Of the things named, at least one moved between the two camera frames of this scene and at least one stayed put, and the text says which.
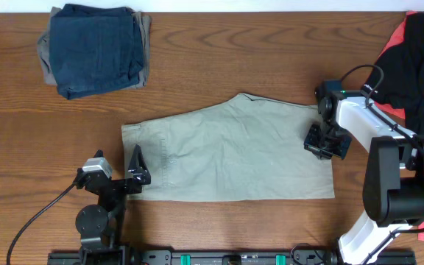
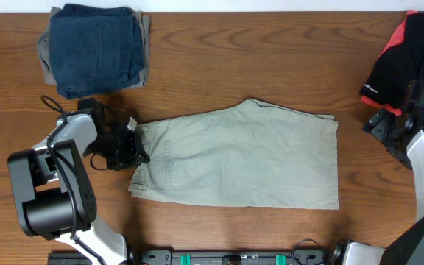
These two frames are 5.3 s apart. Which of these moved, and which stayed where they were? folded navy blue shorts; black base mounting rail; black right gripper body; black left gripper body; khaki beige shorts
Moved: black right gripper body; black left gripper body
Stayed: khaki beige shorts; folded navy blue shorts; black base mounting rail
